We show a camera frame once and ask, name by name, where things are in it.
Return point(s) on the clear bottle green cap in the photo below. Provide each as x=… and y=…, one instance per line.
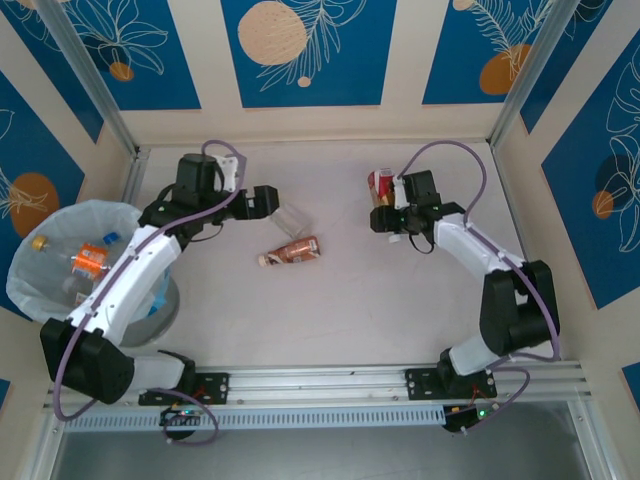
x=292, y=222

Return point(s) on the brown label bottle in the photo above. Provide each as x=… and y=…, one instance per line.
x=295, y=251

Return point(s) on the orange label bottle gold cap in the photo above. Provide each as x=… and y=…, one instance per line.
x=90, y=260

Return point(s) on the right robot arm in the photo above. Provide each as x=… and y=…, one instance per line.
x=515, y=310

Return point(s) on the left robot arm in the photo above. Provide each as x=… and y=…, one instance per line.
x=125, y=270

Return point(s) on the bin with white liner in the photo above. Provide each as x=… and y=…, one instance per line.
x=35, y=280

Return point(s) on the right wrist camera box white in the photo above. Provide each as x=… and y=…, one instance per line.
x=398, y=192

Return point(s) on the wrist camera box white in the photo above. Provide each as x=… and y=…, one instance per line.
x=398, y=192
x=228, y=172

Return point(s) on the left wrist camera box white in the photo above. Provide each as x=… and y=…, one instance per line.
x=228, y=172

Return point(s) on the aluminium frame post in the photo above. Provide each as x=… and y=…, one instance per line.
x=90, y=80
x=530, y=75

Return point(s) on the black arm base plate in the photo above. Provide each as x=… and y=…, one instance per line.
x=420, y=382
x=215, y=387

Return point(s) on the aluminium mounting rail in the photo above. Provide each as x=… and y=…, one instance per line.
x=320, y=382

